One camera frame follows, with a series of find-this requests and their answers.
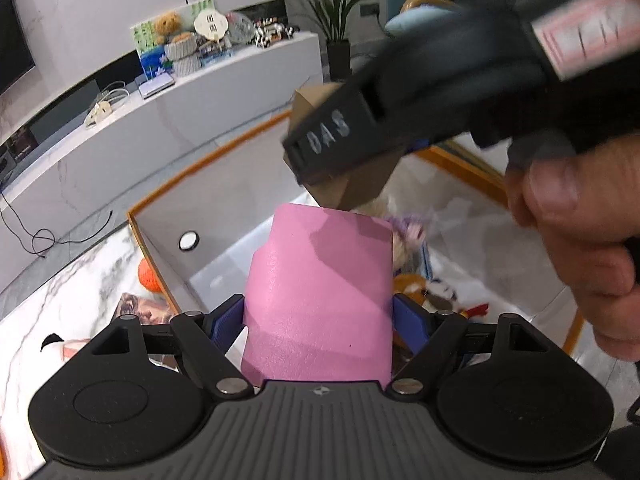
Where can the orange storage box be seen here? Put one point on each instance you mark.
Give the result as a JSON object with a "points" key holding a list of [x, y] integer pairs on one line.
{"points": [[225, 200]]}

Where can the black white toy cars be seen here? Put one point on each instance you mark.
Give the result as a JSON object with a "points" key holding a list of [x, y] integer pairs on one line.
{"points": [[272, 34]]}

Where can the potted plant black pot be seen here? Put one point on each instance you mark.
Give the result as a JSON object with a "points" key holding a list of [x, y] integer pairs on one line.
{"points": [[332, 25]]}

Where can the red panda plush blue uniform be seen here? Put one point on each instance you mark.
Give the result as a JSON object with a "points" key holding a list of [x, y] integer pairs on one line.
{"points": [[435, 295]]}

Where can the brown cardboard box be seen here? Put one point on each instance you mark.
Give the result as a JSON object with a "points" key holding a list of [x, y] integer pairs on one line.
{"points": [[365, 185]]}

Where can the white crochet bunny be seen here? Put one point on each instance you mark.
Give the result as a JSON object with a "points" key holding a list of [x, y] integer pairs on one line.
{"points": [[405, 232]]}

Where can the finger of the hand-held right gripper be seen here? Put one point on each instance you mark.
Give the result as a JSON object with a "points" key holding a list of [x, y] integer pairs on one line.
{"points": [[325, 135]]}

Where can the white round hand fan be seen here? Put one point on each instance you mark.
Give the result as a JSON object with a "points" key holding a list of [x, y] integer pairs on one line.
{"points": [[210, 25]]}

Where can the white marble tv cabinet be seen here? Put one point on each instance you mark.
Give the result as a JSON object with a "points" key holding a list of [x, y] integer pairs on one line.
{"points": [[150, 150]]}

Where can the illustrated card box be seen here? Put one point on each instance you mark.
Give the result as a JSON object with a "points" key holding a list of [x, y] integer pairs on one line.
{"points": [[142, 307]]}

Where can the small blue box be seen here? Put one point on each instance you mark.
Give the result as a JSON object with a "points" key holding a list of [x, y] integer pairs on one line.
{"points": [[216, 55]]}

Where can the black television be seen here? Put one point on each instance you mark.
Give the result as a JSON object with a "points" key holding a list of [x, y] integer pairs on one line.
{"points": [[12, 35]]}

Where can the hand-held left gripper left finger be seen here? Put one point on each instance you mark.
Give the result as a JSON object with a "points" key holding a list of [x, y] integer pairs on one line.
{"points": [[227, 322]]}

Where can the light blue cushion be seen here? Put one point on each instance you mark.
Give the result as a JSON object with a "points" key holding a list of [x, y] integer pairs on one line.
{"points": [[420, 17]]}

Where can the pink pouch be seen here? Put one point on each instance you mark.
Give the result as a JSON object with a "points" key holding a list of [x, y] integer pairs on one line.
{"points": [[320, 300]]}

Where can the beige power strip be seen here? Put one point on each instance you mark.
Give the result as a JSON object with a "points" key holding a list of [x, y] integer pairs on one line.
{"points": [[97, 115]]}

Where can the crocheted orange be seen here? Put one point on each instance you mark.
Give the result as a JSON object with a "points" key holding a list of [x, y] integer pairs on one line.
{"points": [[149, 276]]}

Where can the brown teddy bear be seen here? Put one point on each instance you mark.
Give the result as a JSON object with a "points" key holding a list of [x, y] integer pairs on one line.
{"points": [[167, 25]]}

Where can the person's right hand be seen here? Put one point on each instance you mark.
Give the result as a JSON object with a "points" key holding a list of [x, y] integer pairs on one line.
{"points": [[600, 240]]}

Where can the wall socket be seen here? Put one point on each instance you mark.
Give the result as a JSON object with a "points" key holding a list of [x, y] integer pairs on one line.
{"points": [[370, 8]]}

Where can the green blue painted canvas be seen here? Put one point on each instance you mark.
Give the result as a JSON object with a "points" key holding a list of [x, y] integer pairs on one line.
{"points": [[145, 40]]}

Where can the silver laptop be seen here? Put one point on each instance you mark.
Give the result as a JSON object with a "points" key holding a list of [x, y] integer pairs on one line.
{"points": [[156, 85]]}

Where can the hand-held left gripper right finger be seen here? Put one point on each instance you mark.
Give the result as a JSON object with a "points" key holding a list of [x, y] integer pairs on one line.
{"points": [[412, 322]]}

